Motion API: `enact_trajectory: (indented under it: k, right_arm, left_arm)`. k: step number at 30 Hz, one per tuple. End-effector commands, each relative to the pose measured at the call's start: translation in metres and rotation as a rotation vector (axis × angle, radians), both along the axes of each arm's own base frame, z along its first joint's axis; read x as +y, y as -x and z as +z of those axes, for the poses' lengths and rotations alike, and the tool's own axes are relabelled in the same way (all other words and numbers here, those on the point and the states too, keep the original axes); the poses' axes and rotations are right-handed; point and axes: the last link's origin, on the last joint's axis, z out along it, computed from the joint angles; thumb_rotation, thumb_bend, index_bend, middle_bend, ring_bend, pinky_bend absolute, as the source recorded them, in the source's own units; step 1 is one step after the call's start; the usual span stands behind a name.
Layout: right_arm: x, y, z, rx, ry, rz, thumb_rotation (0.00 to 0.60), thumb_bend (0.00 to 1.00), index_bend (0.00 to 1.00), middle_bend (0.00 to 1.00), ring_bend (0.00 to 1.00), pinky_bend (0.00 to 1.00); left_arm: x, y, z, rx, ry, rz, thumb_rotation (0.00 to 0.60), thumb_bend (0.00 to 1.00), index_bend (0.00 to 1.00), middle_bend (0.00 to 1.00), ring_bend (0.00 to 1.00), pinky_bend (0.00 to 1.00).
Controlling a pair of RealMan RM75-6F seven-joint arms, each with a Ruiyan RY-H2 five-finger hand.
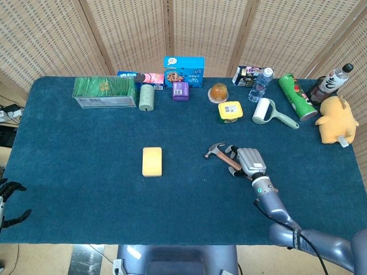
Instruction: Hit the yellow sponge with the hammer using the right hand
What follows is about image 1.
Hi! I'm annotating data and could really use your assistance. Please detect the small purple box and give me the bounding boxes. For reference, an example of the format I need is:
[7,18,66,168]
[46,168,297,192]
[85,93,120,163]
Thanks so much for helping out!
[172,81,190,102]

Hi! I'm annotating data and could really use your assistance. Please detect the blue grey robot torso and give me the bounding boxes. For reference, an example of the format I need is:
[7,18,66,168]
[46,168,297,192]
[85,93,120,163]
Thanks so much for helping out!
[113,244,240,275]

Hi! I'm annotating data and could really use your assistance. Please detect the black purple snack box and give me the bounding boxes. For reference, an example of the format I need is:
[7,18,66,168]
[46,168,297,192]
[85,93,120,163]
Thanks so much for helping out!
[231,65,275,88]

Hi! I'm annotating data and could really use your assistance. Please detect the woven folding screen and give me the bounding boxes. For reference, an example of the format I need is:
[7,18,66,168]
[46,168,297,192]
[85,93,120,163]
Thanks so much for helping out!
[0,0,367,198]

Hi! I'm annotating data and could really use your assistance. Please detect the green chips can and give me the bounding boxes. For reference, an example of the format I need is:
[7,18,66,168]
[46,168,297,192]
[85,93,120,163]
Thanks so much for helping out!
[278,73,318,121]

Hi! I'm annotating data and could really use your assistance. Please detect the orange jelly cup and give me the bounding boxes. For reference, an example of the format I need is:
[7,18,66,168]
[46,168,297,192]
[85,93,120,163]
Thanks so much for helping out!
[208,82,229,103]

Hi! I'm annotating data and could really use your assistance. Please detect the blue table cloth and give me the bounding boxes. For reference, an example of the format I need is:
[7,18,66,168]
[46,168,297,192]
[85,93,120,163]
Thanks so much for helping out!
[0,76,367,247]

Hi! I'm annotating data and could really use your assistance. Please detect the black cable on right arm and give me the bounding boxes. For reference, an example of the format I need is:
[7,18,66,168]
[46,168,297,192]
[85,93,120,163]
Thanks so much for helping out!
[252,199,329,275]

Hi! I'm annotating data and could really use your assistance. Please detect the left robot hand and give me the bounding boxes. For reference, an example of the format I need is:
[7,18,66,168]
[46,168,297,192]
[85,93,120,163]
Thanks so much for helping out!
[0,179,32,230]

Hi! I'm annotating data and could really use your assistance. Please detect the green tub with yellow lid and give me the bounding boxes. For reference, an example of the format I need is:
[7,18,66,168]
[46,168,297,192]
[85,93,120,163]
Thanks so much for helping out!
[217,100,244,125]

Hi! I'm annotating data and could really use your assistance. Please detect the blue pink sandwich cookie box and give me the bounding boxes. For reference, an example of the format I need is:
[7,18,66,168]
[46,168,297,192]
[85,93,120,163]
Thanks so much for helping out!
[116,71,165,91]

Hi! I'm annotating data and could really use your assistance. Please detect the yellow sponge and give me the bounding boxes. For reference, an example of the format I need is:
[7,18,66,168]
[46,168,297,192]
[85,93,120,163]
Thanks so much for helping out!
[142,147,163,178]

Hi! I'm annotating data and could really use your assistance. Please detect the white power strip with adapters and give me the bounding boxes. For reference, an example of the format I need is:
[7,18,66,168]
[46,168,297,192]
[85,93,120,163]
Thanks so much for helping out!
[0,103,23,123]

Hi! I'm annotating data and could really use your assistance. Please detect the wooden handle claw hammer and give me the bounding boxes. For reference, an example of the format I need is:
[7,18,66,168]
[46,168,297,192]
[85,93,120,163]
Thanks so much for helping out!
[204,142,279,193]

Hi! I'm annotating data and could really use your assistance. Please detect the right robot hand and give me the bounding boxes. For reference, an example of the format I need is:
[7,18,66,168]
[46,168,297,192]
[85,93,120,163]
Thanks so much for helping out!
[224,144,267,180]

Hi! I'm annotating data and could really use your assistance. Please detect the pale green lint roller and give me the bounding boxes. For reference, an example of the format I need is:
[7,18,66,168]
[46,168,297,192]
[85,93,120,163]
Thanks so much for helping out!
[252,97,300,129]

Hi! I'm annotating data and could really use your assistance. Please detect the dark drink bottle white label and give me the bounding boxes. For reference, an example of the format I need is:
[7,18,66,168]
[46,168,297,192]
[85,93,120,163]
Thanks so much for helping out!
[308,63,354,107]

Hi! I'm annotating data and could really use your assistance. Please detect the pale green dotted cylinder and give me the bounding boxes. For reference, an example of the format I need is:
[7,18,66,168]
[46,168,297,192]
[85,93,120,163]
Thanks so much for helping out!
[138,84,156,112]

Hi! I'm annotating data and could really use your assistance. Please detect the clear box of green packets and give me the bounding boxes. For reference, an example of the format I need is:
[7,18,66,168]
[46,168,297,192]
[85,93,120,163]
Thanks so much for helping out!
[72,76,138,109]

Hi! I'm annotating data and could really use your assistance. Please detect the blue chocolate chip cookie box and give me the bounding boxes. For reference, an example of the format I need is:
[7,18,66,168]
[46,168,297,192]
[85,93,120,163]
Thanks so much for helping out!
[163,56,206,88]

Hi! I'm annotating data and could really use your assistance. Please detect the clear water bottle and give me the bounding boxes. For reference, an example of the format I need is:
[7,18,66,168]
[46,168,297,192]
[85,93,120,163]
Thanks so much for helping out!
[248,67,275,103]

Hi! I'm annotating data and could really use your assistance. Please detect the yellow plush toy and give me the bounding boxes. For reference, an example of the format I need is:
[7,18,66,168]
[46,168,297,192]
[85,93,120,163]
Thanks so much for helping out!
[315,96,360,148]

